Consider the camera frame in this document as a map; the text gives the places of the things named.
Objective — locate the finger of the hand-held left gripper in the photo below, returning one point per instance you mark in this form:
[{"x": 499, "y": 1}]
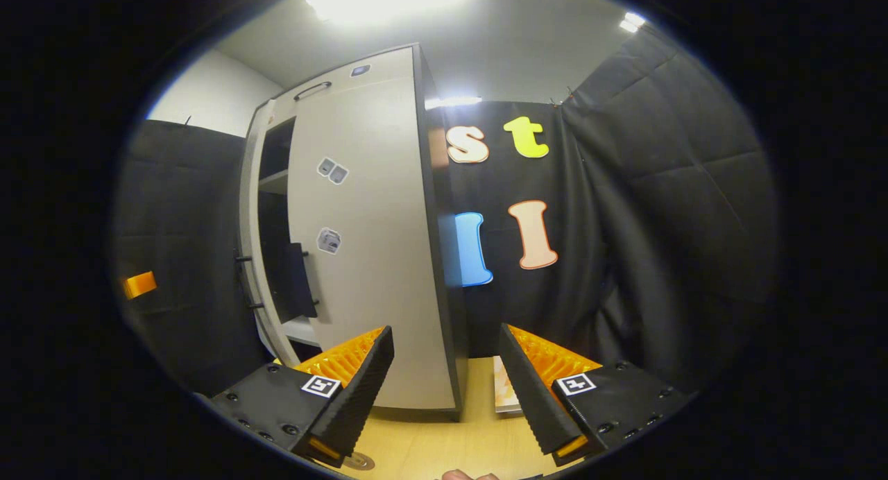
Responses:
[{"x": 140, "y": 285}]

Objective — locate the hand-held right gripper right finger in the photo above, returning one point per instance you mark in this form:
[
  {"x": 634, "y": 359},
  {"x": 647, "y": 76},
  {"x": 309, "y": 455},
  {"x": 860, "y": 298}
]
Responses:
[{"x": 528, "y": 390}]

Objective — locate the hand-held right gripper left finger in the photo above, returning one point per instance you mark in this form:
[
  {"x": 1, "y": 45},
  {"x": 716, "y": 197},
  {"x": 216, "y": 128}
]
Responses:
[{"x": 361, "y": 390}]

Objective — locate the round grey-brown coaster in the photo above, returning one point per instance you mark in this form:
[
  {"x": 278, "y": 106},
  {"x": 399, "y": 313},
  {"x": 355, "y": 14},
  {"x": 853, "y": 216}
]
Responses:
[{"x": 350, "y": 461}]

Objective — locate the white cabinet door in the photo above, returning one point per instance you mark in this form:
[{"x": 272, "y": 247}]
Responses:
[
  {"x": 374, "y": 258},
  {"x": 248, "y": 223}
]

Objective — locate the white cabinet shelf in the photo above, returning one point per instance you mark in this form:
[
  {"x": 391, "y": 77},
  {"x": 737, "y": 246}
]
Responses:
[{"x": 274, "y": 183}]

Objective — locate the white cabinet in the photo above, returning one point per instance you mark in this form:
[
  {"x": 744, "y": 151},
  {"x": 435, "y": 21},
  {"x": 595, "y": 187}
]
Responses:
[{"x": 437, "y": 189}]

